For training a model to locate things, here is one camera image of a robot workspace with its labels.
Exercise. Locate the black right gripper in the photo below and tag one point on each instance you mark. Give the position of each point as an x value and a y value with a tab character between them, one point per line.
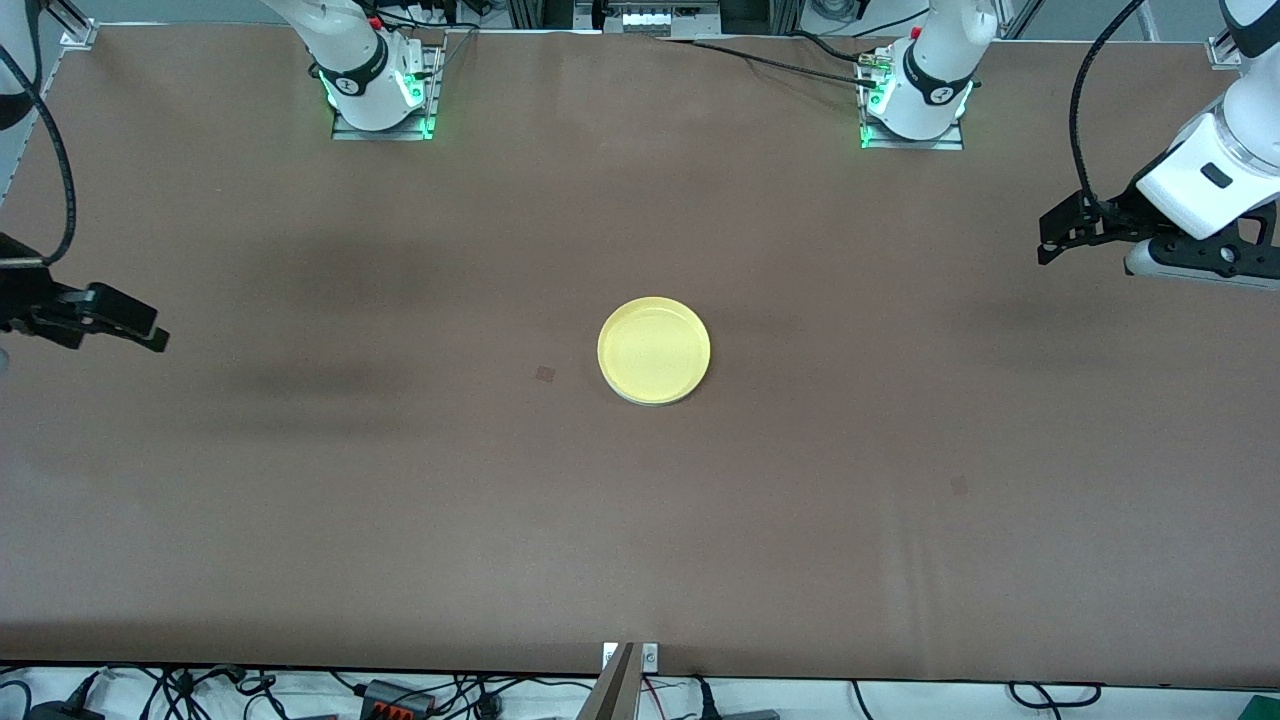
22	298

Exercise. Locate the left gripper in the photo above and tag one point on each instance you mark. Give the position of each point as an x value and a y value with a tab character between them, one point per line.
1122	212

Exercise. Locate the yellow round plate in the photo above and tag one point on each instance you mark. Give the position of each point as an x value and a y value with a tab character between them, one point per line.
654	350

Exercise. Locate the pale green round plate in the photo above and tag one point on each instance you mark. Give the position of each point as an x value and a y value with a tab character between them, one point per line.
652	403

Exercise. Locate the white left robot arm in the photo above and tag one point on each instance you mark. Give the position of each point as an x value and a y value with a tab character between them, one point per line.
945	40

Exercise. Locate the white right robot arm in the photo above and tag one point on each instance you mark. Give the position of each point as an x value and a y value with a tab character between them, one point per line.
340	25

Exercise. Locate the black red power strip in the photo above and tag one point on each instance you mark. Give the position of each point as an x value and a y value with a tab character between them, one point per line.
398	700

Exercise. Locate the grey white control box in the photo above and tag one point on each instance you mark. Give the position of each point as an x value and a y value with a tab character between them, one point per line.
650	20

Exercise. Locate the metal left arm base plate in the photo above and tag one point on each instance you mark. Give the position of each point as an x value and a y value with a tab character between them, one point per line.
915	145

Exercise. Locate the aluminium table corner bracket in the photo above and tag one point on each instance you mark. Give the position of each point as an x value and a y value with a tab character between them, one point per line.
1220	52
80	35

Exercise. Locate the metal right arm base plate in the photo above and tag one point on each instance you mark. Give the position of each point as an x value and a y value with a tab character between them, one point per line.
385	134

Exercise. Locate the aluminium profile post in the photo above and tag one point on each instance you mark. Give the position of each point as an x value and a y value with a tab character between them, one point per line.
615	695

